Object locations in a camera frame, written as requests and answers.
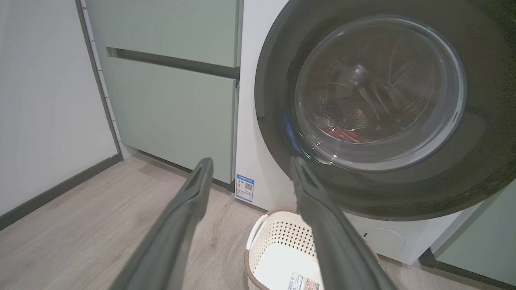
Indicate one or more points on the white front-load washing machine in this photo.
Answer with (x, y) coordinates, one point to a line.
(258, 121)

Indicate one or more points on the large pale green cabinet drawer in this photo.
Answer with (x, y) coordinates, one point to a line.
(173, 117)

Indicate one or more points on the blue energy label sticker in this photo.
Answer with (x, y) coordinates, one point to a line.
(244, 188)

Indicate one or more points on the white barcode basket sticker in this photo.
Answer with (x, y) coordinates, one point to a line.
(302, 282)

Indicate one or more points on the small pale green cabinet drawer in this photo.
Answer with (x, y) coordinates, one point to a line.
(169, 28)

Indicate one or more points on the washing machine door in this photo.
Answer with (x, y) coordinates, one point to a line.
(282, 60)

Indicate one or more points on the wide pale green cabinet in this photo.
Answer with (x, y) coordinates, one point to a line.
(483, 241)

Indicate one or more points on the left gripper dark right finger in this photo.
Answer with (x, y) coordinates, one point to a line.
(334, 241)

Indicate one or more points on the beige perforated laundry basket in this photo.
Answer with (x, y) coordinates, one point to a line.
(278, 257)

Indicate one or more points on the red white sports jersey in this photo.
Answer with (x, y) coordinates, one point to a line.
(342, 133)

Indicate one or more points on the round white filter cover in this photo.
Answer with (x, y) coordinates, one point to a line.
(383, 243)

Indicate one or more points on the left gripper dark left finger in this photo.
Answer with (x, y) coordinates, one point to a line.
(173, 233)

